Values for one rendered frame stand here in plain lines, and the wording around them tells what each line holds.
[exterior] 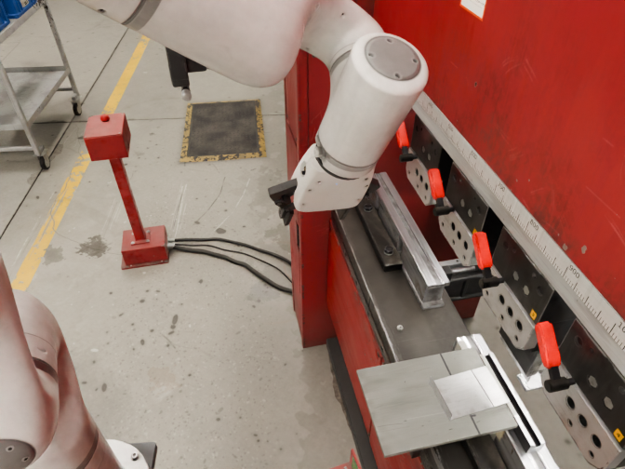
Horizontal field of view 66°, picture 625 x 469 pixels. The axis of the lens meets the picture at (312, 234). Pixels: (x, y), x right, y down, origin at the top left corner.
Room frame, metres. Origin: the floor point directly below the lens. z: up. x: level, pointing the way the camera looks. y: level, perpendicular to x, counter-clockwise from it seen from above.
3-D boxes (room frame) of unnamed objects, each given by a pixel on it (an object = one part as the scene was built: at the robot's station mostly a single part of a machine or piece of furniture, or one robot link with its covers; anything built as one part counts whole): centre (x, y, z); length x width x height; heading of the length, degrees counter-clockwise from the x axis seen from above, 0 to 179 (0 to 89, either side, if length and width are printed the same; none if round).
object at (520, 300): (0.55, -0.38, 1.26); 0.15 x 0.09 x 0.17; 12
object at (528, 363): (0.53, -0.38, 1.13); 0.10 x 0.02 x 0.10; 12
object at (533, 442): (0.50, -0.39, 0.99); 0.20 x 0.03 x 0.03; 12
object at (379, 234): (1.10, -0.20, 0.89); 0.30 x 0.05 x 0.03; 12
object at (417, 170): (0.94, -0.29, 1.26); 0.15 x 0.09 x 0.17; 12
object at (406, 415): (0.50, -0.24, 1.00); 0.26 x 0.18 x 0.01; 102
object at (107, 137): (1.93, 0.92, 0.41); 0.25 x 0.20 x 0.83; 102
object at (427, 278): (1.07, -0.26, 0.92); 0.50 x 0.06 x 0.10; 12
